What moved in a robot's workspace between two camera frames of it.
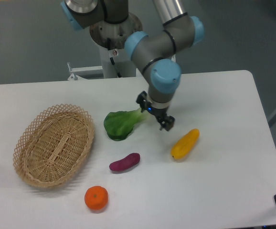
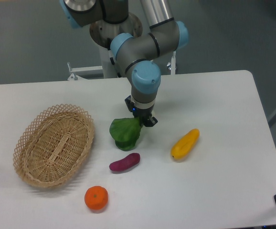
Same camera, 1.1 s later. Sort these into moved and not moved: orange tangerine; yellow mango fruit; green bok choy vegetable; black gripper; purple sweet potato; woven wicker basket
Moved: black gripper; green bok choy vegetable
Not moved: orange tangerine; woven wicker basket; yellow mango fruit; purple sweet potato
